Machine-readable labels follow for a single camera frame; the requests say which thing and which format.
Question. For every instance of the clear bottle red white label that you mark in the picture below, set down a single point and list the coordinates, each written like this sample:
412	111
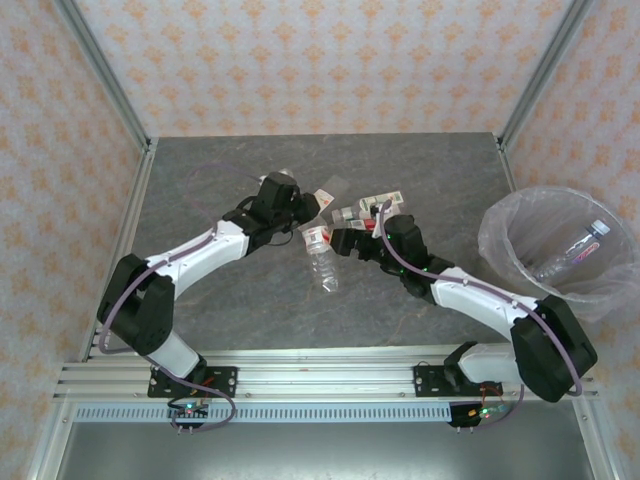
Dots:
316	240

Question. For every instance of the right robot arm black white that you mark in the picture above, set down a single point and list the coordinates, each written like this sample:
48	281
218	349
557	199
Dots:
550	345

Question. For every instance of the clear bottle white green label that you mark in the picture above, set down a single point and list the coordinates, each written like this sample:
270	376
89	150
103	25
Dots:
372	201

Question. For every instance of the left black mount plate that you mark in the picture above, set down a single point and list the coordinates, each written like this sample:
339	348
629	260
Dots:
225	380

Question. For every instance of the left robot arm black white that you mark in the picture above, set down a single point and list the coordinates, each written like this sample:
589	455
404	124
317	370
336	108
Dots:
140	305

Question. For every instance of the clear bottle purple label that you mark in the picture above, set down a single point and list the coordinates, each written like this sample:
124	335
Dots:
585	247

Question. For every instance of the red label bottle red cap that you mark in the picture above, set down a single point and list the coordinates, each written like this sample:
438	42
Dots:
369	224

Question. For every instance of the left circuit board with leds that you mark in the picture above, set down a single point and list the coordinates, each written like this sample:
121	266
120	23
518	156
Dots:
190	410

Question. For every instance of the aluminium table side rail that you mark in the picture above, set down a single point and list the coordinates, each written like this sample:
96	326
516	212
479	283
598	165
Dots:
506	165
127	225

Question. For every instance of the aluminium frame post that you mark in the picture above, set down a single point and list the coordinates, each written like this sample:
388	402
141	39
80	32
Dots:
542	75
107	75

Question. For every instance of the black mount plate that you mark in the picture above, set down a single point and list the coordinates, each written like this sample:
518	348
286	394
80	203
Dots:
427	382
225	380

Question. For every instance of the right black mount plate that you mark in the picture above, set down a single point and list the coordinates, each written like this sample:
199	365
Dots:
427	382

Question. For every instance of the circuit board with leds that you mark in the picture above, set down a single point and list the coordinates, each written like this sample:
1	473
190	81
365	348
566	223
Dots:
190	410
487	411

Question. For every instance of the grey metal shelf sheet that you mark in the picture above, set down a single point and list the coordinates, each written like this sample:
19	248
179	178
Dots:
325	450

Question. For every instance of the right circuit board with leds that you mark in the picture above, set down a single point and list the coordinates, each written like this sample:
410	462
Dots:
487	411

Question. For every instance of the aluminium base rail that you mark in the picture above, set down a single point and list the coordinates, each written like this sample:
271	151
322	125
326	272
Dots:
325	377

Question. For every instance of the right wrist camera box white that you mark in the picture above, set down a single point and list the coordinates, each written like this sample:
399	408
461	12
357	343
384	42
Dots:
387	207

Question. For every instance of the round bin with clear liner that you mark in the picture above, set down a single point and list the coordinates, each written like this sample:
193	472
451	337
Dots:
505	220

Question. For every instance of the square bottle white barcode label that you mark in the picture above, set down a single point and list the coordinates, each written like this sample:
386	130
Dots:
326	196

